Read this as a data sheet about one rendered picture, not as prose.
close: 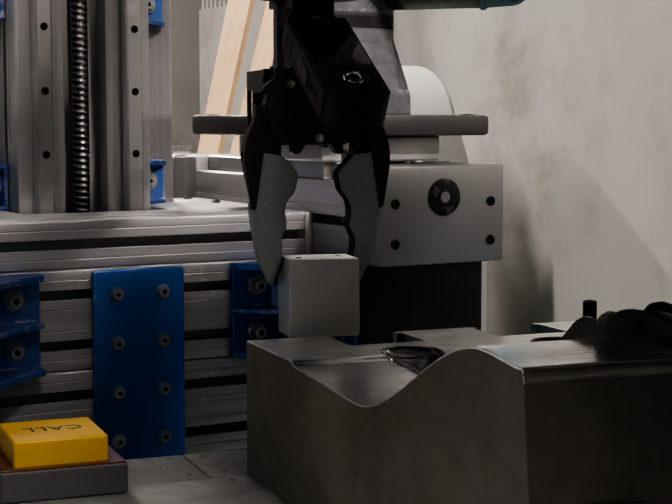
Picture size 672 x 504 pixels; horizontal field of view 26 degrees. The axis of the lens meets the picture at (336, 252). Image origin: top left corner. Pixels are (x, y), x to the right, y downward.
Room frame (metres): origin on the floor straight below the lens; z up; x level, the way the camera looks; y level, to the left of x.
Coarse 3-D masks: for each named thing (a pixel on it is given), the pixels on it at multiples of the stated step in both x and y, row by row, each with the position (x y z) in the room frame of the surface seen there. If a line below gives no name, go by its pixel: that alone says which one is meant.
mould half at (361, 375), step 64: (256, 384) 0.93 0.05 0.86; (320, 384) 0.83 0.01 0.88; (384, 384) 0.82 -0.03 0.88; (448, 384) 0.67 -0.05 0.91; (512, 384) 0.61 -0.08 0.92; (576, 384) 0.62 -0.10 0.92; (640, 384) 0.63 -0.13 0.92; (256, 448) 0.93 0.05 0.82; (320, 448) 0.83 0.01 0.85; (384, 448) 0.74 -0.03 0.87; (448, 448) 0.67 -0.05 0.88; (512, 448) 0.61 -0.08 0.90; (576, 448) 0.61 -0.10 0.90; (640, 448) 0.62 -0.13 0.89
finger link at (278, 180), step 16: (272, 160) 1.00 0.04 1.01; (272, 176) 1.00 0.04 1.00; (288, 176) 1.01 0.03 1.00; (272, 192) 1.00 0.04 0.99; (288, 192) 1.01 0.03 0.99; (256, 208) 1.00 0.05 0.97; (272, 208) 1.00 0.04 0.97; (256, 224) 1.00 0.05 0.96; (272, 224) 1.00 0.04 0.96; (256, 240) 1.01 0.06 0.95; (272, 240) 1.00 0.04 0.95; (256, 256) 1.01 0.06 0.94; (272, 256) 1.00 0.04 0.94; (272, 272) 1.01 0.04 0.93
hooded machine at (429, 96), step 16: (416, 80) 5.14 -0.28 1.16; (432, 80) 5.18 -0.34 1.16; (416, 96) 5.09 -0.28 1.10; (432, 96) 5.13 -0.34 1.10; (448, 96) 5.17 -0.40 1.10; (416, 112) 5.06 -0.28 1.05; (432, 112) 5.10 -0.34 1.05; (448, 112) 5.14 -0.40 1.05; (448, 144) 5.09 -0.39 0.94; (448, 160) 5.07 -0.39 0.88; (464, 160) 5.11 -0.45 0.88
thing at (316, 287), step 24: (288, 264) 0.99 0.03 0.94; (312, 264) 0.99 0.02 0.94; (336, 264) 1.00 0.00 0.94; (288, 288) 0.99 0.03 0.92; (312, 288) 0.99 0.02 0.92; (336, 288) 1.00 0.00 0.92; (288, 312) 0.99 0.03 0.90; (312, 312) 0.99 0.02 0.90; (336, 312) 1.00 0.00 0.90; (288, 336) 0.99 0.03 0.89; (312, 336) 0.99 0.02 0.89
